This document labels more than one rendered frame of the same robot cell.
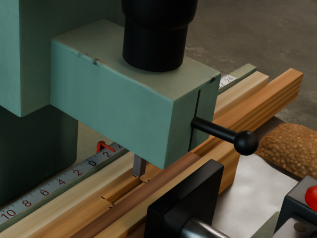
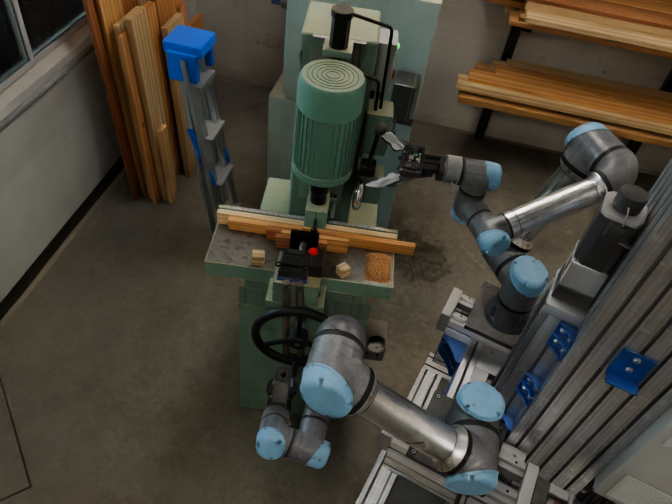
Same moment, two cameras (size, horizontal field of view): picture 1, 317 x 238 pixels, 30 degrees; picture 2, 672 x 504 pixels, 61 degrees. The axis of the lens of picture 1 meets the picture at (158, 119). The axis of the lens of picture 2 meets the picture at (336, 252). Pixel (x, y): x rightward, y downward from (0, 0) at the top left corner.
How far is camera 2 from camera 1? 1.51 m
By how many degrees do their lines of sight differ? 43
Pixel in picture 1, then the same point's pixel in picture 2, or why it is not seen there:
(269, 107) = (388, 247)
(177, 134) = (308, 219)
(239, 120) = (366, 240)
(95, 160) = not seen: hidden behind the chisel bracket
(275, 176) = (359, 262)
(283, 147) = (370, 257)
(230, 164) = (342, 245)
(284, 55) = not seen: outside the picture
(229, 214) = (331, 257)
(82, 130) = (363, 221)
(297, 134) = (378, 257)
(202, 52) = not seen: hidden behind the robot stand
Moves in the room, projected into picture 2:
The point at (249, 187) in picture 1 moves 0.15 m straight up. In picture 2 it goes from (347, 257) to (353, 224)
